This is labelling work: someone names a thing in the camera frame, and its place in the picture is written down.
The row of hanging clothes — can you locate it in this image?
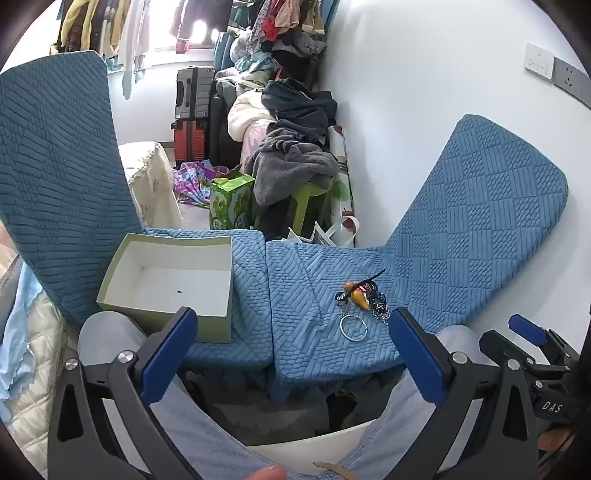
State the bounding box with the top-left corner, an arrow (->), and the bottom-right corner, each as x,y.
54,0 -> 154,99

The green printed carton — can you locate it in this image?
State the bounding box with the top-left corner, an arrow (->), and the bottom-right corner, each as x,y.
209,173 -> 256,230

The apple print board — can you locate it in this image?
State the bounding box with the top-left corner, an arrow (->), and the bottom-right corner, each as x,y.
331,124 -> 359,247

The purple floral cloth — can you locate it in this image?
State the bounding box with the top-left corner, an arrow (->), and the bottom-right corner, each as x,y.
172,160 -> 242,209

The grey fleece garment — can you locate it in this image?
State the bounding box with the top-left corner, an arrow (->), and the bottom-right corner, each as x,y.
244,127 -> 341,207

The grey black hard suitcase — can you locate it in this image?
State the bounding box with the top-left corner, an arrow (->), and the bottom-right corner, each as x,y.
174,67 -> 216,123

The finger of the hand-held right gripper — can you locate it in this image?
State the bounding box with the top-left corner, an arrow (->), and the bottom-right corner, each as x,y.
479,330 -> 573,386
508,314 -> 583,368

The pile of mixed clothes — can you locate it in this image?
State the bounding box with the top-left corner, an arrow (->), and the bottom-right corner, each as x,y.
215,0 -> 341,89

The white wall switch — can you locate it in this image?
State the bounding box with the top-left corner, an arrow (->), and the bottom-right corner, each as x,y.
525,43 -> 555,82

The black soft suitcase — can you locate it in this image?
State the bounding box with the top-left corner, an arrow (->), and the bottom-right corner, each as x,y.
208,83 -> 242,167

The light blue cloth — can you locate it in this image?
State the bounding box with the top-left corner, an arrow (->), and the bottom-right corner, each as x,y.
0,265 -> 48,403

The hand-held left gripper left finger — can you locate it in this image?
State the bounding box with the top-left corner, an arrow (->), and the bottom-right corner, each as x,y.
46,306 -> 218,480

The beige quilted blanket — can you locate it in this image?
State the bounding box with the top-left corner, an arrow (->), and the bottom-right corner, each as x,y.
0,295 -> 80,477

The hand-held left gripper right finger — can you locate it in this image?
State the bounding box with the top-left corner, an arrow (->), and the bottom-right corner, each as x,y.
383,308 -> 539,480

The person's left leg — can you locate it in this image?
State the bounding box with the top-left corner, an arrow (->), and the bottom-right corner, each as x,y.
78,311 -> 296,480

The dark blue jacket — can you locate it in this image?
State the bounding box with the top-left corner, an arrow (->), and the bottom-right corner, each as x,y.
261,78 -> 339,145

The grey wall socket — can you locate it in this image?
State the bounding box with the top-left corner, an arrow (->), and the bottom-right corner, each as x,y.
553,58 -> 588,96

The white padded jacket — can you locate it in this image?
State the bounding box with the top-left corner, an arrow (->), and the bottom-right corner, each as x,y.
228,90 -> 279,145

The silver ring bangle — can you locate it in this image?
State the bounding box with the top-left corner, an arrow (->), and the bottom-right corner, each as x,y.
340,314 -> 369,341

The green plastic stool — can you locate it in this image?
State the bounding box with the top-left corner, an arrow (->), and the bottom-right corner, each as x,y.
285,178 -> 336,237

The pale green cardboard box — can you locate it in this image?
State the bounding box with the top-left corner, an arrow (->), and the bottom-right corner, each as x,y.
96,233 -> 234,344

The red suitcase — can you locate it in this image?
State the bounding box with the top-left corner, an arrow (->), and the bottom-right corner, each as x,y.
172,119 -> 211,169

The cream lace-covered stand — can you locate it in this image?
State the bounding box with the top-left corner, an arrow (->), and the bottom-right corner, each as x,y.
117,141 -> 184,230

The white shopping bag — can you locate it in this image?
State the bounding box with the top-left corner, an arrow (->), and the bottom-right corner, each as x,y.
287,216 -> 359,248

